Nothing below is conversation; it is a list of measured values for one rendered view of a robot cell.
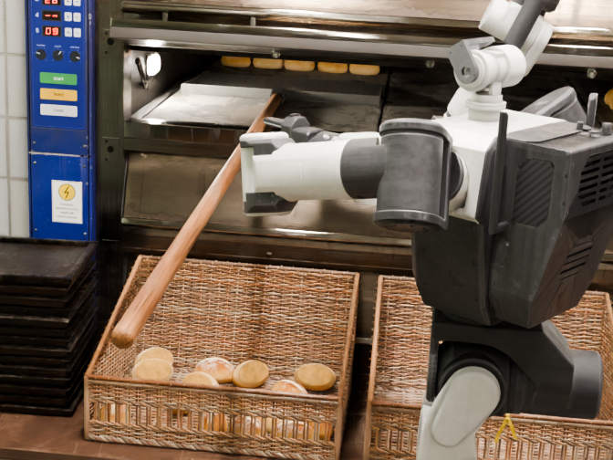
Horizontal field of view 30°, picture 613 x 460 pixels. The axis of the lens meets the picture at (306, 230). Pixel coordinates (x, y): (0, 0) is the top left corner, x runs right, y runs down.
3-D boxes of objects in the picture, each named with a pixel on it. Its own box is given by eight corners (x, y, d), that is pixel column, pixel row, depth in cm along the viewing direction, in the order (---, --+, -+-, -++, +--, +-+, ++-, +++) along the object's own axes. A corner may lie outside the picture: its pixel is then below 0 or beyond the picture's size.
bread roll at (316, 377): (333, 391, 270) (335, 397, 275) (337, 364, 272) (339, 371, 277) (291, 385, 271) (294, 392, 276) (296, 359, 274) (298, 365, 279)
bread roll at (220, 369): (236, 374, 280) (237, 354, 278) (233, 386, 273) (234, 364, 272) (195, 371, 280) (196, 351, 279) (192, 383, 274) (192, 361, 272)
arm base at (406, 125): (398, 237, 173) (463, 236, 166) (348, 224, 163) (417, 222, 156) (404, 141, 175) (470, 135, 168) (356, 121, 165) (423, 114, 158)
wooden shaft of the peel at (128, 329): (132, 352, 143) (132, 330, 142) (109, 350, 143) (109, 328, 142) (281, 104, 306) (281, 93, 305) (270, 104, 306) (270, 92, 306)
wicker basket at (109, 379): (135, 355, 291) (136, 252, 284) (356, 374, 286) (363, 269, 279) (79, 442, 245) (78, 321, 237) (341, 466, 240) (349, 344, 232)
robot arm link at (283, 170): (219, 218, 178) (341, 215, 166) (214, 135, 177) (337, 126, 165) (263, 214, 188) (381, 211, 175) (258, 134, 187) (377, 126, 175)
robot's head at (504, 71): (522, 103, 182) (528, 47, 179) (487, 109, 174) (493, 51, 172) (487, 97, 186) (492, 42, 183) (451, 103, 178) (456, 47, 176)
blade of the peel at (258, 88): (379, 106, 313) (379, 96, 312) (181, 93, 317) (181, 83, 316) (382, 84, 347) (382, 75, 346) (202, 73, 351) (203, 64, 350)
